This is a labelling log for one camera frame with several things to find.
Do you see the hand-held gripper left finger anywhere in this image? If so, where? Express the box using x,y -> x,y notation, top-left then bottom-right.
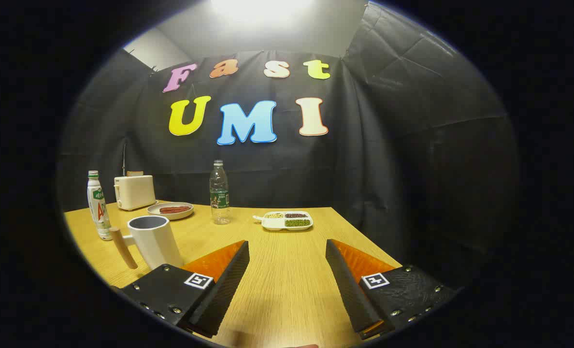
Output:
111,240 -> 250,339

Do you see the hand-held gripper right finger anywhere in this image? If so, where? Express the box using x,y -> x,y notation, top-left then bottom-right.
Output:
326,239 -> 461,340

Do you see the white cup with wooden handle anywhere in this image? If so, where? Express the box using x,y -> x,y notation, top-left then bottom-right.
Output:
109,215 -> 185,270

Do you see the white juice bottle green label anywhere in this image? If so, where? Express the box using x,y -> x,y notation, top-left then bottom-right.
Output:
86,170 -> 114,241

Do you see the clear plastic water bottle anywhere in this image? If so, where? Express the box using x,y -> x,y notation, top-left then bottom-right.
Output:
209,160 -> 230,225

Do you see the wooden table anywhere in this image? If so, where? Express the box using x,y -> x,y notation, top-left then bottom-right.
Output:
64,203 -> 403,348

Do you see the white oval plate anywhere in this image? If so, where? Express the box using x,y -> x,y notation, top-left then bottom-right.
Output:
147,202 -> 194,221

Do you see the white divided tray with beans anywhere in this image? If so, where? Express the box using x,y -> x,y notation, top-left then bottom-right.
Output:
253,211 -> 314,232

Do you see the cream toaster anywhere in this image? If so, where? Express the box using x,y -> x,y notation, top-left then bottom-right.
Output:
114,174 -> 158,211

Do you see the black backdrop cloth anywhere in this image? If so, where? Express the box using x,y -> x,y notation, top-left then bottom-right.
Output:
57,2 -> 519,286

